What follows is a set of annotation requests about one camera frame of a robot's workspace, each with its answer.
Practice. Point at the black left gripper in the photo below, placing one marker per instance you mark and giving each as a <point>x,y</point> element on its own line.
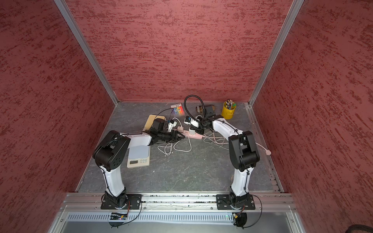
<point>175,139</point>

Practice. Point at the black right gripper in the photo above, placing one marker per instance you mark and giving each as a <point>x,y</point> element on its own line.
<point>199,130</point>

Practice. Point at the white square charger block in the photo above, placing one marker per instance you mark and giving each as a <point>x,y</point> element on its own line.
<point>192,132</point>

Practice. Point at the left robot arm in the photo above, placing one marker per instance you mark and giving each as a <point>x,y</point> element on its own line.
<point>111,151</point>

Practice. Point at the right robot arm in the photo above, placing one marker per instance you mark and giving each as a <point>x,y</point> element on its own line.
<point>243,155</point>

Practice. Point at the blue top electronic scale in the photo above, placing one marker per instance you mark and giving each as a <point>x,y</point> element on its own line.
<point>138,157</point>

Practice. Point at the pink power strip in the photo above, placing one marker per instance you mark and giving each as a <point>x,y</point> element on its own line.
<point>194,136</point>

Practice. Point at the plaid pencil case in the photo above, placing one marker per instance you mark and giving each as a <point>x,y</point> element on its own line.
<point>199,108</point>

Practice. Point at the rainbow marker pack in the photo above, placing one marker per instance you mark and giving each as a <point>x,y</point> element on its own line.
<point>178,109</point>

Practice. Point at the yellow pen holder cup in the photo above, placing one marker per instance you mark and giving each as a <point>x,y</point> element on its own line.
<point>228,109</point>

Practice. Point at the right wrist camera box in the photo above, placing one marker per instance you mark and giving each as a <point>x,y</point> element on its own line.
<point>190,121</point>

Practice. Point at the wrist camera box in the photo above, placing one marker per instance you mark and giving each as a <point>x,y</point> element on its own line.
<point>190,121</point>
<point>171,124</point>

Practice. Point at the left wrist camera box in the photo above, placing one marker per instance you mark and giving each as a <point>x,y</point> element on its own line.
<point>171,124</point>

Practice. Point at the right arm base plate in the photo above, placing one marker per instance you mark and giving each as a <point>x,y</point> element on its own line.
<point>232,202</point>

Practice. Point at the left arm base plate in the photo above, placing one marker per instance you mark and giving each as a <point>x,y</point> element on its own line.
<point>122,202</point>

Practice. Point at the aluminium corner post right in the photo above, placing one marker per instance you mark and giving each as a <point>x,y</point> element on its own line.
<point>288,22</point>

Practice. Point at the aluminium corner post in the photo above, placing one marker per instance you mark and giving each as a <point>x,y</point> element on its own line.
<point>288,22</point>
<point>71,22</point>

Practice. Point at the aluminium corner post left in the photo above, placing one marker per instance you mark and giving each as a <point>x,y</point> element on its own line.
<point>71,22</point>

